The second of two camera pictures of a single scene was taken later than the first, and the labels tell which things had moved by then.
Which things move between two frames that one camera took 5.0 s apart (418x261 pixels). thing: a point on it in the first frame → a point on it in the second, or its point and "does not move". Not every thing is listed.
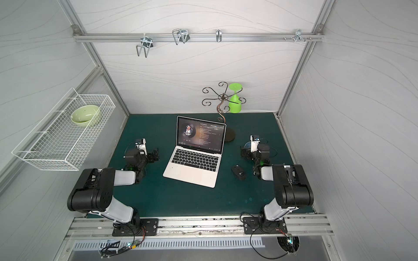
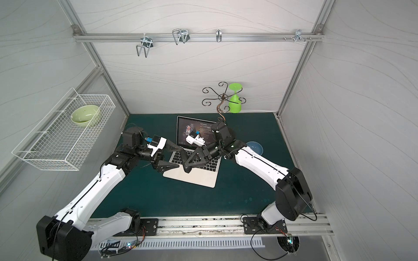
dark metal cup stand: (223, 98) does not move
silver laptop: (196, 157) does not move
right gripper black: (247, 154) → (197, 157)
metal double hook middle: (182, 35) does not move
